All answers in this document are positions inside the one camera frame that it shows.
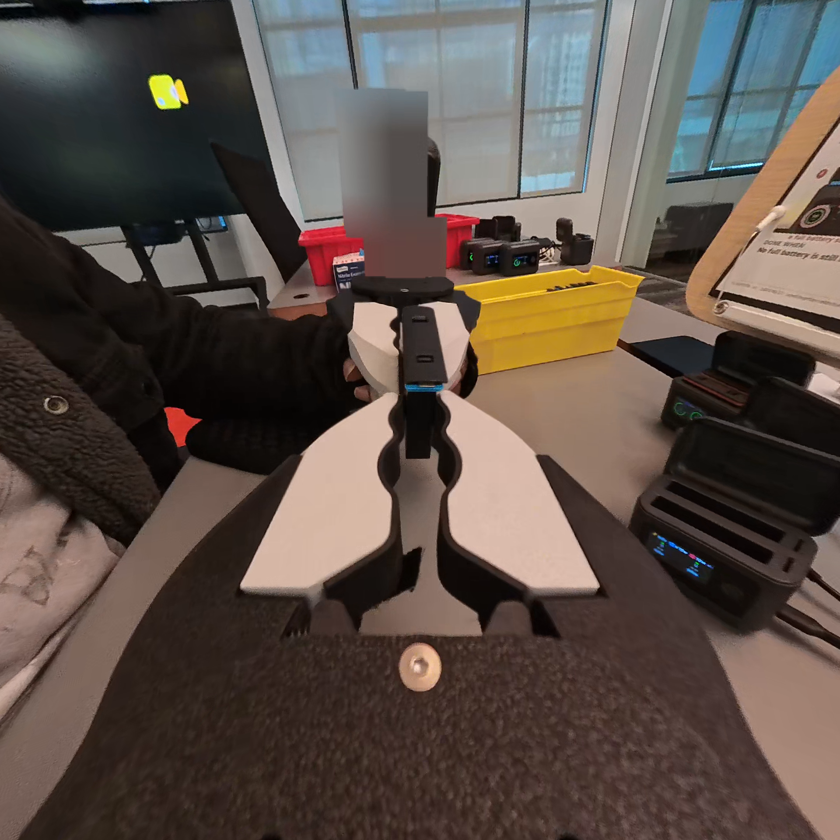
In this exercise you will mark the instruction sheet on wooden stand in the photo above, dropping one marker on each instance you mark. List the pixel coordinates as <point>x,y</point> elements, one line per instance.
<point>754,197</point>

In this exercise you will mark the black monitor stand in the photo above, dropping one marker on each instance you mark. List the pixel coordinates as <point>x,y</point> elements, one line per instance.
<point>197,262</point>

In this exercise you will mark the black battery blue edge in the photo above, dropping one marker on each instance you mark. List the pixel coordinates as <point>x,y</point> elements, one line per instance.
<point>423,348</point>

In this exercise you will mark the yellow plastic bin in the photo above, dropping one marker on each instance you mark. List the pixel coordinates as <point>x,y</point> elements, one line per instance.
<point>538,328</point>

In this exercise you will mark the blue white glove box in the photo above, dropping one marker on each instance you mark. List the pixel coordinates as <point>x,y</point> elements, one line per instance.
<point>348,272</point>

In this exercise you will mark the black wall monitor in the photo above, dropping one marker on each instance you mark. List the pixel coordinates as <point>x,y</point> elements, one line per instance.
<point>98,151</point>

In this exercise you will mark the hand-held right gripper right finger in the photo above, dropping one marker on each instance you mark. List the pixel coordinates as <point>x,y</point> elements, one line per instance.
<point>518,512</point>

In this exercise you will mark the black jacket orange stripe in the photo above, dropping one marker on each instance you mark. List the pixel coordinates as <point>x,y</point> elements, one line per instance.
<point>178,423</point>

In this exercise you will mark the person's left hand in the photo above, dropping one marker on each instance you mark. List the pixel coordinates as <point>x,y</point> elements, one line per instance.
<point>358,384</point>

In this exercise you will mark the printed paper sheet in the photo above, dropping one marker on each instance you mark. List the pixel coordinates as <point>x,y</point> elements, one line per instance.
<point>814,262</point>

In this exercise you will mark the dark grey fleece garment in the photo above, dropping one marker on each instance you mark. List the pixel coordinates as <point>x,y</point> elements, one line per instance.
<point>72,433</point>

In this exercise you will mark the row of black batteries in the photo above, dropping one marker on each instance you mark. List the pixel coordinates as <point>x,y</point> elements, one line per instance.
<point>571,286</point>

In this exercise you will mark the black battery charging case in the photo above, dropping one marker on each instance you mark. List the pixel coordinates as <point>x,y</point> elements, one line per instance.
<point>794,407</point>
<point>572,248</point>
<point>761,358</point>
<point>522,260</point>
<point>489,260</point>
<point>499,227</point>
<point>754,459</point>
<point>467,257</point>

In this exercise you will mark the white board ledge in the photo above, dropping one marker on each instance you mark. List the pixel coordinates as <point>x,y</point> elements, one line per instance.
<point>774,321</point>

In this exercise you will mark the red plastic bin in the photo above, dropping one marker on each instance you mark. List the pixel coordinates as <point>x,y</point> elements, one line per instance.
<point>321,253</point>

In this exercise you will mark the dark blue smartphone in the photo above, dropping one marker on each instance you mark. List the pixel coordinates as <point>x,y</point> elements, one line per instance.
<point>676,354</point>

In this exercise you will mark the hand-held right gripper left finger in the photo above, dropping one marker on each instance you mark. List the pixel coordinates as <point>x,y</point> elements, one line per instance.
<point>328,512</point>

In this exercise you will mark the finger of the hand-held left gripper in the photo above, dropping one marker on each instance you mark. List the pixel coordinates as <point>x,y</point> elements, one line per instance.
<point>371,348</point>
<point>456,341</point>

